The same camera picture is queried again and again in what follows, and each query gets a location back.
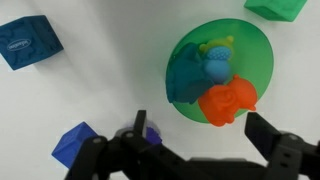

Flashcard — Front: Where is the yellow green rubber toy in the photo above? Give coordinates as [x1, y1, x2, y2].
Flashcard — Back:
[199, 35, 235, 55]

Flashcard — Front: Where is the green plastic bowl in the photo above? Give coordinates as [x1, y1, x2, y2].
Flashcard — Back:
[165, 18, 275, 125]

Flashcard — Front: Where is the dark blue printed cube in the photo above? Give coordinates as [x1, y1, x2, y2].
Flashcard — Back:
[0, 14, 65, 71]

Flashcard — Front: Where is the royal blue toy cube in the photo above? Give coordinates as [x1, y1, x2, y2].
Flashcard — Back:
[51, 121, 100, 170]

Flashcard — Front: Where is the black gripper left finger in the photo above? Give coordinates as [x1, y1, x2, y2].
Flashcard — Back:
[64, 110, 188, 180]

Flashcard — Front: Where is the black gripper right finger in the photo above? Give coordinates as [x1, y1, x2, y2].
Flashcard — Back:
[244, 111, 320, 180]

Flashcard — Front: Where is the light blue rubber toy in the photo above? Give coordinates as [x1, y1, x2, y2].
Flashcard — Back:
[203, 46, 233, 85]

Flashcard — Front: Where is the orange rubber toy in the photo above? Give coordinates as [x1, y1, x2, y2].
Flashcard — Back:
[197, 74, 258, 128]

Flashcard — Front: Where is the green toy cube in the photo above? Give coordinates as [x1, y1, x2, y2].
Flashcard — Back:
[243, 0, 308, 23]

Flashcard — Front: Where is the dark teal rabbit toy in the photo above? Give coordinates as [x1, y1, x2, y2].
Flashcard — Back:
[166, 42, 215, 105]

